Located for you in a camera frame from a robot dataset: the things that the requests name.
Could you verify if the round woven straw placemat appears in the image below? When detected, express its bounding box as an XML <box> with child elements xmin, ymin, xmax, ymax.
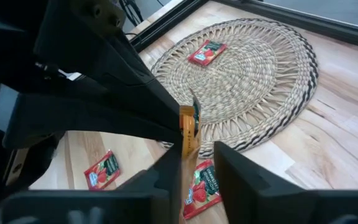
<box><xmin>150</xmin><ymin>17</ymin><xmax>319</xmax><ymax>158</ymax></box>

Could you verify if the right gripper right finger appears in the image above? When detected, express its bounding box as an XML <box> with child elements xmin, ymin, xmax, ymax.
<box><xmin>213</xmin><ymin>140</ymin><xmax>358</xmax><ymax>224</ymax></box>

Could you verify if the red strawberry tea packet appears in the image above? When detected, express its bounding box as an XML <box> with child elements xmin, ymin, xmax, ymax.
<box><xmin>187</xmin><ymin>39</ymin><xmax>228</xmax><ymax>68</ymax></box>
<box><xmin>182</xmin><ymin>159</ymin><xmax>223</xmax><ymax>221</ymax></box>
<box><xmin>83</xmin><ymin>150</ymin><xmax>121</xmax><ymax>191</ymax></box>

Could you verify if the orange peach tea packet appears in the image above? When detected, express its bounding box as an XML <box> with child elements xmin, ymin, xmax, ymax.
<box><xmin>178</xmin><ymin>88</ymin><xmax>203</xmax><ymax>224</ymax></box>

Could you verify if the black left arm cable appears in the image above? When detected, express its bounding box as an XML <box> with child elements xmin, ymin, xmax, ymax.
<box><xmin>118</xmin><ymin>0</ymin><xmax>144</xmax><ymax>27</ymax></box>

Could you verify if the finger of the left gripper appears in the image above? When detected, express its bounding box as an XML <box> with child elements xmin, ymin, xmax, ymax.
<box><xmin>4</xmin><ymin>93</ymin><xmax>183</xmax><ymax>149</ymax></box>
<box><xmin>34</xmin><ymin>0</ymin><xmax>180</xmax><ymax>131</ymax></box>

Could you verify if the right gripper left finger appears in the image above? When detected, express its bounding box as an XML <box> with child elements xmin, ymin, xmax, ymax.
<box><xmin>0</xmin><ymin>144</ymin><xmax>183</xmax><ymax>224</ymax></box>

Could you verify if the black aluminium table frame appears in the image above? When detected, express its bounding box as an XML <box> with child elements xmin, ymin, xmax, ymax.
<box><xmin>121</xmin><ymin>0</ymin><xmax>358</xmax><ymax>53</ymax></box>

